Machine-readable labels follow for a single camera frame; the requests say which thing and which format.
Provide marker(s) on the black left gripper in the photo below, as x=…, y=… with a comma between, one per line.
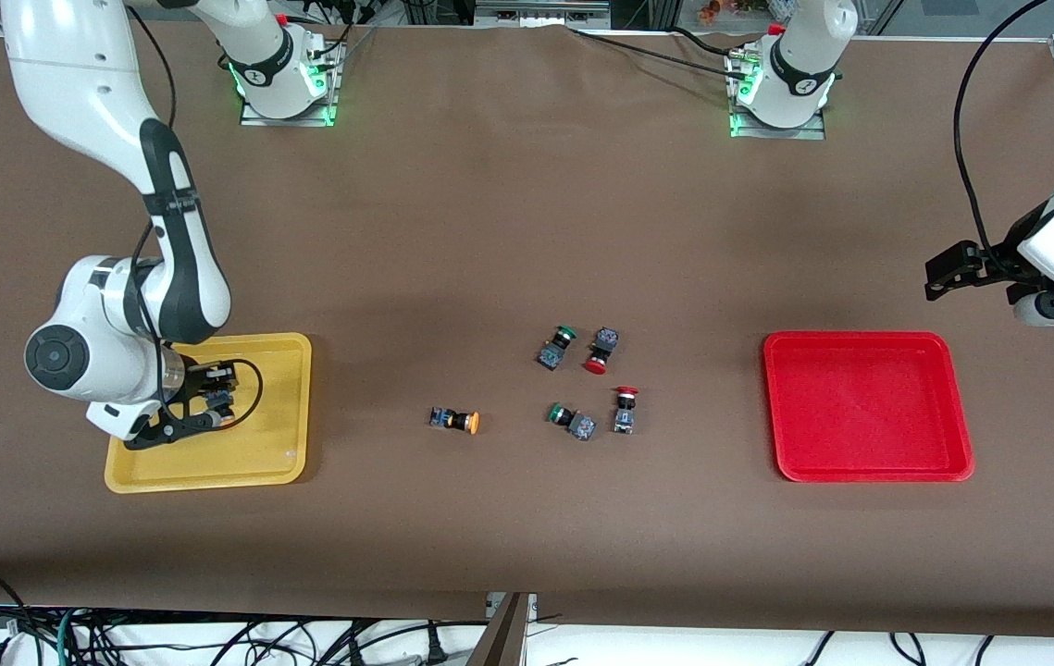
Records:
x=1006, y=248

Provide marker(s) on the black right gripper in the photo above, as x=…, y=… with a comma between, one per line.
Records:
x=195, y=380

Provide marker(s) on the yellow mushroom push button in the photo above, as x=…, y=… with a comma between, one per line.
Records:
x=216, y=400
x=452, y=421

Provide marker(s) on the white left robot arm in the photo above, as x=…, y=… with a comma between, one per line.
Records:
x=804, y=51

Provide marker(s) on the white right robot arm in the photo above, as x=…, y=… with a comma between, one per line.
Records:
x=92, y=83

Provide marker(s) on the yellow plastic tray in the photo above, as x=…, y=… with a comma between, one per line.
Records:
x=249, y=462

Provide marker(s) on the red plastic tray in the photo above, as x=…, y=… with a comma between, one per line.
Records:
x=869, y=407

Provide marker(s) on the brown table cover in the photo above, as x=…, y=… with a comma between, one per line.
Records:
x=489, y=231

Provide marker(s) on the green mushroom push button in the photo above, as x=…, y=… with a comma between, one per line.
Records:
x=552, y=351
x=582, y=427

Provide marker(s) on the red mushroom push button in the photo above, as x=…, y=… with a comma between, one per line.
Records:
x=602, y=344
x=624, y=421

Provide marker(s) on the metal frame rail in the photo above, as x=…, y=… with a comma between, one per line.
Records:
x=536, y=14

